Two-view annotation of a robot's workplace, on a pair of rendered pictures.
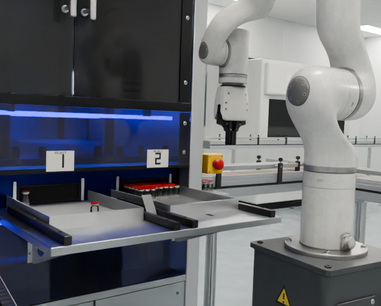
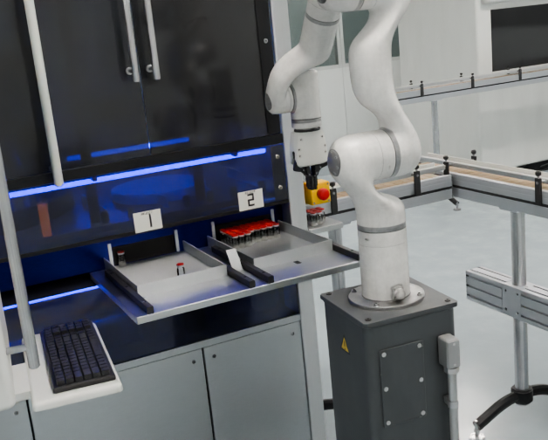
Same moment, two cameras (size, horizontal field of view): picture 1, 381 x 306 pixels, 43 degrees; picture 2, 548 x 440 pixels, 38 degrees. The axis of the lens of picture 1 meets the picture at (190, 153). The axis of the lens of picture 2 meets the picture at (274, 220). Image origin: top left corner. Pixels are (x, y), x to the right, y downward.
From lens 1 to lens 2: 101 cm
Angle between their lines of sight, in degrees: 15
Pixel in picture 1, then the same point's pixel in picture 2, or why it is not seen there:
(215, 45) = (276, 98)
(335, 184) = (380, 243)
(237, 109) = (313, 154)
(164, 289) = (277, 331)
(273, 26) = not seen: outside the picture
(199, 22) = (281, 41)
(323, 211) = (372, 267)
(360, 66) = (397, 127)
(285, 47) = not seen: outside the picture
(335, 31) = (366, 99)
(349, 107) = (386, 171)
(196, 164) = (297, 198)
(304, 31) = not seen: outside the picture
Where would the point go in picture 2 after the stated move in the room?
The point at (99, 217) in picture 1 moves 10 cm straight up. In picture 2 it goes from (182, 279) to (178, 244)
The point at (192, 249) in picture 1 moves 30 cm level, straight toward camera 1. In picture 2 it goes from (304, 287) to (289, 321)
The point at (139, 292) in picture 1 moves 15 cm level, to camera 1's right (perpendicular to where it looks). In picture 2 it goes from (250, 336) to (295, 335)
